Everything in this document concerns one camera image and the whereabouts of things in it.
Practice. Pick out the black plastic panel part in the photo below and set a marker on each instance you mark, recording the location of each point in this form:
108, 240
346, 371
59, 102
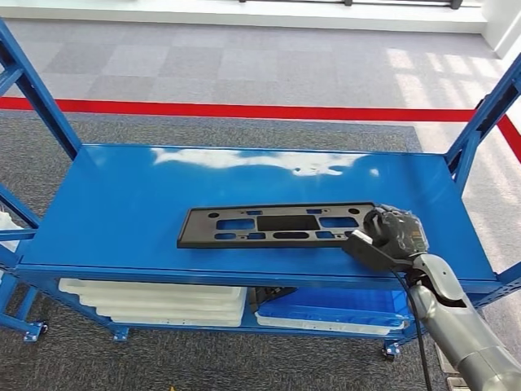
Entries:
265, 297
199, 229

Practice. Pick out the silver floor socket cover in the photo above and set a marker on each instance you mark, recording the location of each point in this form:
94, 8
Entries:
441, 362
455, 384

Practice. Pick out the red floor tape line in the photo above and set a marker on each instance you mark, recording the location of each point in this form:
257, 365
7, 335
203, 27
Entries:
244, 112

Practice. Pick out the black shelf caster wheel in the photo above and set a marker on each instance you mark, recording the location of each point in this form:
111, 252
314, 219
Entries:
43, 328
390, 353

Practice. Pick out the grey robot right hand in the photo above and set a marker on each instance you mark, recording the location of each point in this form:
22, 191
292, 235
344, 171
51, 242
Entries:
396, 232

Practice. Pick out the blue plastic crate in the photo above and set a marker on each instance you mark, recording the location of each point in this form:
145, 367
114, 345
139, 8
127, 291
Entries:
326, 302

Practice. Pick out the blue metal shelf rack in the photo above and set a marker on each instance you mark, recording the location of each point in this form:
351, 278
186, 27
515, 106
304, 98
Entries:
122, 216

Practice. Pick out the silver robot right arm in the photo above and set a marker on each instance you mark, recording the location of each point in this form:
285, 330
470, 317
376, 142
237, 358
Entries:
460, 329

